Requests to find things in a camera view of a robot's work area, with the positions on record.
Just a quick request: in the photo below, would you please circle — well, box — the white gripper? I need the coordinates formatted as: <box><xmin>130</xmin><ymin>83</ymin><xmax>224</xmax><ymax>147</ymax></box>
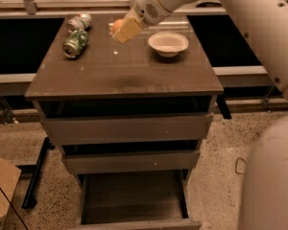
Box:
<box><xmin>112</xmin><ymin>0</ymin><xmax>174</xmax><ymax>43</ymax></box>

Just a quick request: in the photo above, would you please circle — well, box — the orange fruit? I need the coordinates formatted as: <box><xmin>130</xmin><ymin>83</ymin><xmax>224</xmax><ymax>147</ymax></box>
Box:
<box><xmin>112</xmin><ymin>19</ymin><xmax>123</xmax><ymax>34</ymax></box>

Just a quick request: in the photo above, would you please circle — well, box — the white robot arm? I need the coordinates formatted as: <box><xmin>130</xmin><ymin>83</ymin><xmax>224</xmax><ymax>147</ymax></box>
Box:
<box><xmin>113</xmin><ymin>0</ymin><xmax>288</xmax><ymax>230</ymax></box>

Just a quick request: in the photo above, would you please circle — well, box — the dark brown drawer cabinet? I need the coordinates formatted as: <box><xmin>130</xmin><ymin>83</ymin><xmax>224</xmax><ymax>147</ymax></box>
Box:
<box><xmin>24</xmin><ymin>13</ymin><xmax>225</xmax><ymax>230</ymax></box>

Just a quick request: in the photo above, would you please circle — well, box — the top drawer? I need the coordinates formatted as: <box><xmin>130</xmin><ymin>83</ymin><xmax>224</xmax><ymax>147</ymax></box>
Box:
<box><xmin>41</xmin><ymin>114</ymin><xmax>212</xmax><ymax>146</ymax></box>

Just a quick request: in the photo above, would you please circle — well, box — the middle drawer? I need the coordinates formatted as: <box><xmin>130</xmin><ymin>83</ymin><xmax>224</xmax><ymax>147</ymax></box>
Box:
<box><xmin>61</xmin><ymin>150</ymin><xmax>200</xmax><ymax>174</ymax></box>

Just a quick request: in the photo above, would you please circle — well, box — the open bottom drawer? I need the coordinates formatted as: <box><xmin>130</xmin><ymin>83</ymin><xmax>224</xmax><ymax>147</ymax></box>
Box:
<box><xmin>68</xmin><ymin>170</ymin><xmax>202</xmax><ymax>230</ymax></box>

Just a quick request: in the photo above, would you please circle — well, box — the white paper bowl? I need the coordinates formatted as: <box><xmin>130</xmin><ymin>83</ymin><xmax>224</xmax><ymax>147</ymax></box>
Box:
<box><xmin>148</xmin><ymin>32</ymin><xmax>189</xmax><ymax>58</ymax></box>

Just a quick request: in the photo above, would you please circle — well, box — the green crushed soda can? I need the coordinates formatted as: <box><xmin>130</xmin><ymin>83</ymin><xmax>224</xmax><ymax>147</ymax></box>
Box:
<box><xmin>62</xmin><ymin>29</ymin><xmax>88</xmax><ymax>58</ymax></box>

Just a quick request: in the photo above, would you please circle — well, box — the black left table leg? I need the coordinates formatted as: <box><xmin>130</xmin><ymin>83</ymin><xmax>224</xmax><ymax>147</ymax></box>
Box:
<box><xmin>21</xmin><ymin>137</ymin><xmax>55</xmax><ymax>209</ymax></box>

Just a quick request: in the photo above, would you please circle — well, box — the black cable on floor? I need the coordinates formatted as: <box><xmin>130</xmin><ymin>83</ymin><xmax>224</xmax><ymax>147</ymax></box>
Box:
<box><xmin>234</xmin><ymin>157</ymin><xmax>249</xmax><ymax>176</ymax></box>

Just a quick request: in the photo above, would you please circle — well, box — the thin black cable left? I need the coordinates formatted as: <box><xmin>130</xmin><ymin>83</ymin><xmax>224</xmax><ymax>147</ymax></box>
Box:
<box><xmin>0</xmin><ymin>174</ymin><xmax>29</xmax><ymax>230</ymax></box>

